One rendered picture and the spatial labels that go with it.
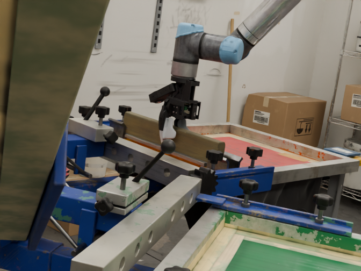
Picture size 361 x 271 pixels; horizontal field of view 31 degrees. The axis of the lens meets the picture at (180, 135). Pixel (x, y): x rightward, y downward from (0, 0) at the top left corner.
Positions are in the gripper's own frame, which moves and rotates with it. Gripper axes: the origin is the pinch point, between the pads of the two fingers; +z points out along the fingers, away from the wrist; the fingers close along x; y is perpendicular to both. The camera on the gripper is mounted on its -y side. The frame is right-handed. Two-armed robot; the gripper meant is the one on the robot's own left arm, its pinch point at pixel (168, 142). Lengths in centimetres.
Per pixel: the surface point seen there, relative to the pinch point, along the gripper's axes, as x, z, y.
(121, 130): -2.6, 0.8, -19.2
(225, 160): -3.5, -1.8, 25.5
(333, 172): 45, 4, 29
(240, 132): 57, 3, -19
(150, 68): 171, 5, -200
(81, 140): -34.3, -3.2, 3.0
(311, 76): 366, 6, -199
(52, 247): -64, 8, 37
